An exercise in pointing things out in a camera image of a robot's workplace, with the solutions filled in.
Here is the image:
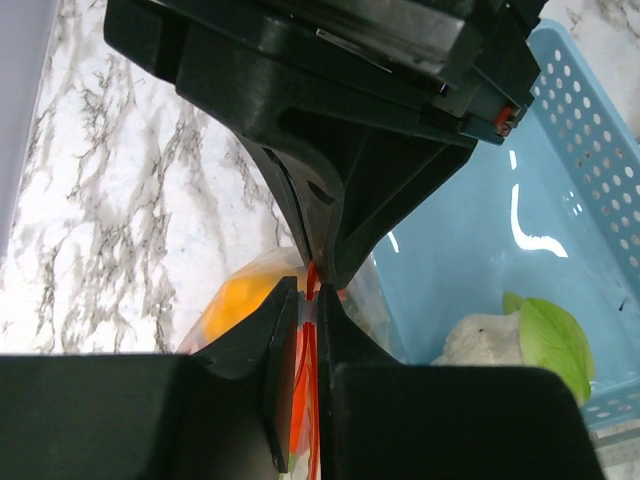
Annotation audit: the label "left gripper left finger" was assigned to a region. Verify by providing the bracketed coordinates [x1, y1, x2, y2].
[1, 277, 298, 479]

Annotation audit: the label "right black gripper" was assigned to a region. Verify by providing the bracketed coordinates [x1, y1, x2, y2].
[103, 1, 543, 270]

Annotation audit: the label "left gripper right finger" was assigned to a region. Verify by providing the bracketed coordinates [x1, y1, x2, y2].
[317, 285, 603, 479]

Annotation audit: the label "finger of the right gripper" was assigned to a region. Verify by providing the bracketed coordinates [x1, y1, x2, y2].
[329, 129, 475, 288]

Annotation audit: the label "orange bell pepper toy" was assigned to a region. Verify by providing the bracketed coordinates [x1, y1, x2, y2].
[179, 269, 306, 354]

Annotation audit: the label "clear zip bag orange zipper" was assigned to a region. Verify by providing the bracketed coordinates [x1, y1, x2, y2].
[178, 246, 391, 479]

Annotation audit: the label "white cauliflower toy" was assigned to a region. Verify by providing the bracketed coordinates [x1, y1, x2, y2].
[433, 292, 595, 406]

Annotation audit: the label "blue plastic basket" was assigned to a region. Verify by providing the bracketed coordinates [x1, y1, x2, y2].
[374, 20, 639, 430]

